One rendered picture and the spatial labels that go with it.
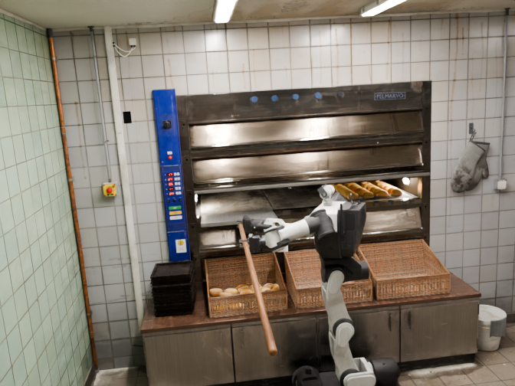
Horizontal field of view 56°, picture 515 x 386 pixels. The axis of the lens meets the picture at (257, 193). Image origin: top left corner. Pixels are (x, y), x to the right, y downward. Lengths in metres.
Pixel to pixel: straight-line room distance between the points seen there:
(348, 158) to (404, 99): 0.62
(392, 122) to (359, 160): 0.39
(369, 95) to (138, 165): 1.81
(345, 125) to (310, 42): 0.67
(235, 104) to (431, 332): 2.20
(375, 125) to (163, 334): 2.18
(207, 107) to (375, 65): 1.30
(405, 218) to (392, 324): 0.89
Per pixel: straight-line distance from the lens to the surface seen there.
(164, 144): 3.62
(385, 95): 3.90
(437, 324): 3.87
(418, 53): 3.99
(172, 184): 3.66
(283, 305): 3.50
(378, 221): 4.02
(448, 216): 4.25
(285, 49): 3.70
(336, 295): 3.02
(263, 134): 3.67
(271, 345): 1.81
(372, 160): 3.89
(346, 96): 3.81
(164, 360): 3.57
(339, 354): 3.22
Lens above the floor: 2.08
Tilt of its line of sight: 12 degrees down
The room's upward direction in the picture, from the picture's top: 3 degrees counter-clockwise
